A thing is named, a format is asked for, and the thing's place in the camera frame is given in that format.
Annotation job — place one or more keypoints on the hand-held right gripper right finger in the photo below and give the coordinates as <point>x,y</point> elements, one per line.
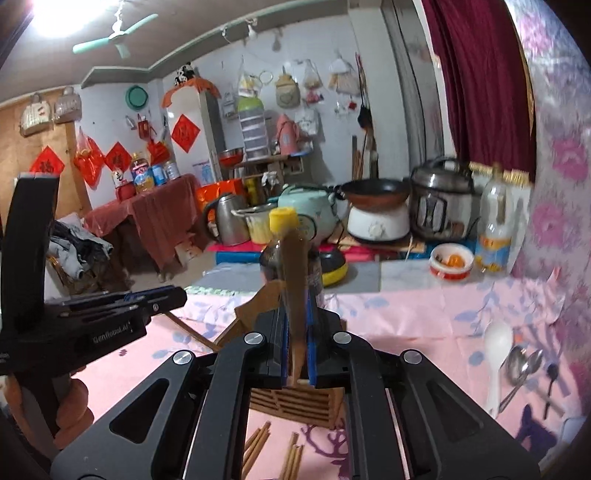
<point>312,357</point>

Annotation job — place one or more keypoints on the orange cloth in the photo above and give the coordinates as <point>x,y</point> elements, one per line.
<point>194,85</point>

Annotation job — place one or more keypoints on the white ceramic spoon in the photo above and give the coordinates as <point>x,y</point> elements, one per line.
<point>497,341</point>

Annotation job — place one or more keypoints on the grey door curtain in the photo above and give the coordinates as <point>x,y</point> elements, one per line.
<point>415,92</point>

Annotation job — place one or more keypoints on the cooking oil bottle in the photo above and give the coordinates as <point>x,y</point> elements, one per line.
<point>142,177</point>

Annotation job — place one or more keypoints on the slim metal spoon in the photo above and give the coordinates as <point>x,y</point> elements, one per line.
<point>534,362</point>

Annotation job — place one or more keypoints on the orange gift bag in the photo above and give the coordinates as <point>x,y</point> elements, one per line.
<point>221,194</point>

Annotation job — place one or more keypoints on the burgundy curtain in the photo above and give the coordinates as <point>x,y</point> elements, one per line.
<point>480,83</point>

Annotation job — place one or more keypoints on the large red diamond wall poster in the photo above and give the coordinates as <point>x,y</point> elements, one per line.
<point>47,162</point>

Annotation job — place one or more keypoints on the hanging white beige bag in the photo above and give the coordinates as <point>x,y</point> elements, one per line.
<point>344,78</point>

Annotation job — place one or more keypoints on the large metal spoon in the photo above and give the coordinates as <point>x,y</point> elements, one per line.
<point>516,364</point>

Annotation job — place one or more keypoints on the red basin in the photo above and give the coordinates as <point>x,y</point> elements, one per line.
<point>231,158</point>

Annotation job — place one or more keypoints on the hanging bag of food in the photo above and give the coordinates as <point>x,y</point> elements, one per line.
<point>311,76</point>

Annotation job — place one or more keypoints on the pink floral tablecloth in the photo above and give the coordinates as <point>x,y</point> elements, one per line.
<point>415,323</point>

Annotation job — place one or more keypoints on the black hanging ladle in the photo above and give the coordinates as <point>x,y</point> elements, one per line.
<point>365,117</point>

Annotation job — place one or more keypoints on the green plate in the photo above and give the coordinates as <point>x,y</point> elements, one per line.
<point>136,97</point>

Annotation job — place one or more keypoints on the wooden utensil holder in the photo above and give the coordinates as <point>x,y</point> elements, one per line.
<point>295,406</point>

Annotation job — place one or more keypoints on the hanging clear plastic bag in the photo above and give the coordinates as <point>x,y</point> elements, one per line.
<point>248,81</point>

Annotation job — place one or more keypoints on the blue tin can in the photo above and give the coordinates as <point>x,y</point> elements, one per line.
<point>159,175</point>

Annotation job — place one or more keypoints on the wooden side table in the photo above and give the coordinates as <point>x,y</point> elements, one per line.
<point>272,162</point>

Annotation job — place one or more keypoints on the dark sauce bottle yellow cap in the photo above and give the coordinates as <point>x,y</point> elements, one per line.
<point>272,258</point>

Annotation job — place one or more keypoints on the small red diamond wall poster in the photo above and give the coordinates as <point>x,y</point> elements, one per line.
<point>118,157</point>

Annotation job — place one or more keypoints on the teal rice cooker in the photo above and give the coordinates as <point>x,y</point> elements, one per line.
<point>314,203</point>

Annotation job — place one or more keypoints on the steel electric kettle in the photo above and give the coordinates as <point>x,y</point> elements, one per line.
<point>231,221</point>

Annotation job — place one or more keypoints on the person's left hand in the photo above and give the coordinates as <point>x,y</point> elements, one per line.
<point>74,408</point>

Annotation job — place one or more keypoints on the wooden rolling pins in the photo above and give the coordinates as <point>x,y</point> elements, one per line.
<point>362,159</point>

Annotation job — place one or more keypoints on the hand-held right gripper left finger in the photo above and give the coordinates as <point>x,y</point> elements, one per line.
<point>286,355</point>

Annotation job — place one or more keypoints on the pink thermos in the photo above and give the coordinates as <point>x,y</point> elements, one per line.
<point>287,136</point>

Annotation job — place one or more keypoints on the yellow enamel pot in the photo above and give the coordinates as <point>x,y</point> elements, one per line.
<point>256,228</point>

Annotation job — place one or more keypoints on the small yellow frying pan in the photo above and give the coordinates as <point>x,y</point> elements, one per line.
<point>333,270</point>

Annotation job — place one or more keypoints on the panda plush toy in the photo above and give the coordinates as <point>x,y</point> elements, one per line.
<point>184,74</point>

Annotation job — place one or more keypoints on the red hanging ornament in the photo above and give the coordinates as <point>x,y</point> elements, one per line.
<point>145,128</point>

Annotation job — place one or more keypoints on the white tote bag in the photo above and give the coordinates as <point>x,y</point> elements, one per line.
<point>307,122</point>

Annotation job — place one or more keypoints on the grey mat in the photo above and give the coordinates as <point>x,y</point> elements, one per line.
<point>360,277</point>

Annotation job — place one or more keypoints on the steel pressure cooker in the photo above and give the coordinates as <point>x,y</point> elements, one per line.
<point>438,203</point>

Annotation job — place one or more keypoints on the red plastic bag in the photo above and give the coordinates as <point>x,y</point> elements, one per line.
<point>87,159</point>

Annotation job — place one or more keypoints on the table with red cloth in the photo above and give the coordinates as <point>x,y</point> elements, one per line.
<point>157,217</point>

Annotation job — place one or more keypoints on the clear bottle yellow label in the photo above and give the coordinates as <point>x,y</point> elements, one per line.
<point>495,230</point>

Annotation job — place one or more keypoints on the silver tin can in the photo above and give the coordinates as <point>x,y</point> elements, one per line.
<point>171,170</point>

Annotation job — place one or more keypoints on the black wok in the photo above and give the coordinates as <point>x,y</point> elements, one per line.
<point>376,190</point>

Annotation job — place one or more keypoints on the woven handbag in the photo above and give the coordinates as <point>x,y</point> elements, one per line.
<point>68,106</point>
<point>36,115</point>

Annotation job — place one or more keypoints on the green ceiling fan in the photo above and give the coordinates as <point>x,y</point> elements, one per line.
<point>115,39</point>

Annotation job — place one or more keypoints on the small black spoon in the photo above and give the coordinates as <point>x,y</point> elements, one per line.
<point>552,371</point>

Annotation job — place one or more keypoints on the red diamond fridge poster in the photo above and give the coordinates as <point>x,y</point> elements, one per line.
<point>185,134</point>

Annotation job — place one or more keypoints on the stacked steamer green lid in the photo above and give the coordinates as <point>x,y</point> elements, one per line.
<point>253,131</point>

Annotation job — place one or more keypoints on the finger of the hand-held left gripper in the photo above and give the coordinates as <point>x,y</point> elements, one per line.
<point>166,297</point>

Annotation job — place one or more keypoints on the wooden chopstick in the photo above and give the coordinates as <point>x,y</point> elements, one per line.
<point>286,461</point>
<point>295,286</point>
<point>299,466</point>
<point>261,441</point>
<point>194,333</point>
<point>251,454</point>
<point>293,466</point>

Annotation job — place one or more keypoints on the white refrigerator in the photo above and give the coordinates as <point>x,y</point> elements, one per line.
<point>203,129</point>

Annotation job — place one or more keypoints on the pile of clothes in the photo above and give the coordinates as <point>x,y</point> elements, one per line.
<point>74,244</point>

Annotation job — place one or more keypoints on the red white bowl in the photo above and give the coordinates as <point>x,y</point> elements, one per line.
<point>450,270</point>

